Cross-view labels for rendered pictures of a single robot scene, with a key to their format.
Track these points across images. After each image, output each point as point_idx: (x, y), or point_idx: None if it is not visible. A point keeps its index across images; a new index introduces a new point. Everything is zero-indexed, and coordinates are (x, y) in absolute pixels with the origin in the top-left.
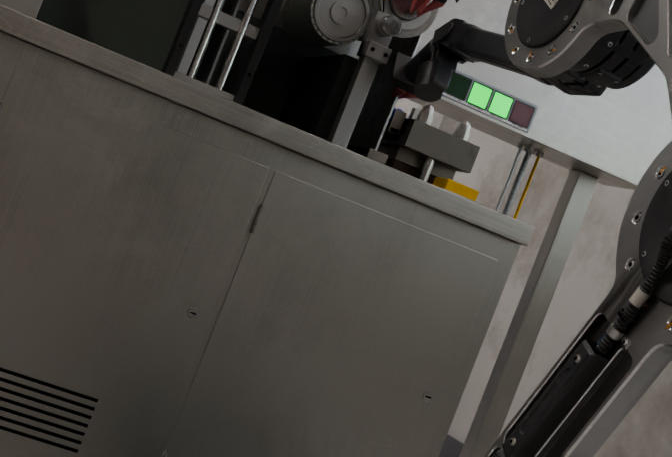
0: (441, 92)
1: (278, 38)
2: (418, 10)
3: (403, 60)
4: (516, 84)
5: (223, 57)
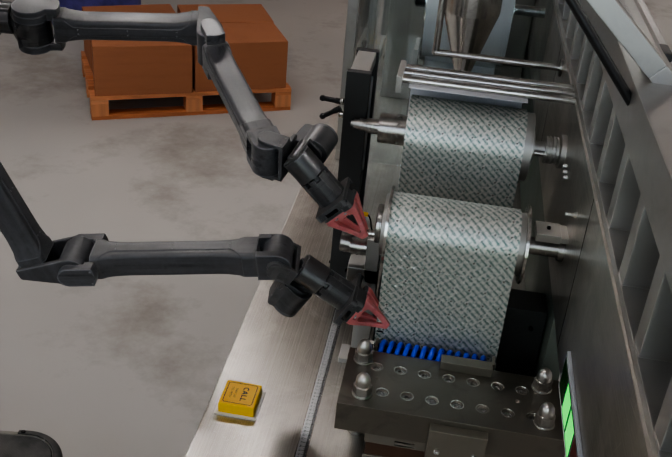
0: (273, 305)
1: (547, 267)
2: (360, 231)
3: (353, 281)
4: (584, 411)
5: (537, 277)
